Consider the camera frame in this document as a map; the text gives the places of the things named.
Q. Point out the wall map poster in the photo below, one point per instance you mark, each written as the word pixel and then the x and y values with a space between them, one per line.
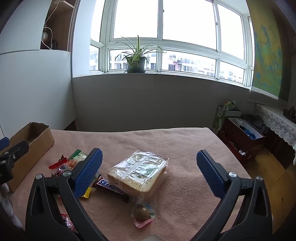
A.
pixel 266 58

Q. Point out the clear packet orange snack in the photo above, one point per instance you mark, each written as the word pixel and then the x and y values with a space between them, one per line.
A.
pixel 64 170

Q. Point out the lace covered side table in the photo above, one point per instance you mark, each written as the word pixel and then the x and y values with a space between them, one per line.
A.
pixel 277 122

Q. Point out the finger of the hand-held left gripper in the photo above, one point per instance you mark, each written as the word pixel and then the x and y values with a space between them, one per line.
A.
pixel 4 143
pixel 17 149

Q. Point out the round jelly cup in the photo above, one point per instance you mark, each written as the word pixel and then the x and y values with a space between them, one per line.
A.
pixel 141 213

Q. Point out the brown cardboard box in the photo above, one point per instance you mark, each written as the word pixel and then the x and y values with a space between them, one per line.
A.
pixel 30 157

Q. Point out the white cabinet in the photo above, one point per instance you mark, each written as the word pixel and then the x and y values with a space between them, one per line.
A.
pixel 34 81

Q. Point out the yellow candy wrapper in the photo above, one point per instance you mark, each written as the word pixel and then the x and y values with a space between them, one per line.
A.
pixel 86 193

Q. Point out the white framed window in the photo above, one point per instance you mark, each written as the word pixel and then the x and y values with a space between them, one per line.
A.
pixel 161 23

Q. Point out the green white snack packet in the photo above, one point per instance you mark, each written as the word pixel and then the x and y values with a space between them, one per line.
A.
pixel 77 156

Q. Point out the sliced bread package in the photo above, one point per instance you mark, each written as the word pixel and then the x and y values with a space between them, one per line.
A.
pixel 136 171

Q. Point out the potted spider plant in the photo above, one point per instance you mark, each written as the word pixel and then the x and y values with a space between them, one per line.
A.
pixel 136 64

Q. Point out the red wooden box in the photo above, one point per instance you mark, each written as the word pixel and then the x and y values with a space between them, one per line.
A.
pixel 242 141

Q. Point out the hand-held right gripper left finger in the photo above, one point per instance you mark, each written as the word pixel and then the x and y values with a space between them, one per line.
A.
pixel 89 173

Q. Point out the red candy packet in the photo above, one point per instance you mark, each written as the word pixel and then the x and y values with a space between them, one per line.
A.
pixel 57 163

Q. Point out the brown chocolate bar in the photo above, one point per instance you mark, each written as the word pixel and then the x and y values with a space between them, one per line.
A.
pixel 111 186

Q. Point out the clear packet red snack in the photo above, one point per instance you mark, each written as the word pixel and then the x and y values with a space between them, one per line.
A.
pixel 69 223

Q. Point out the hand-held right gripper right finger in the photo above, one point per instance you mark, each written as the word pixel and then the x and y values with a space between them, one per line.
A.
pixel 211 176

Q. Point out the person's left hand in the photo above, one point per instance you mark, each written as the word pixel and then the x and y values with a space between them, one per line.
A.
pixel 8 208

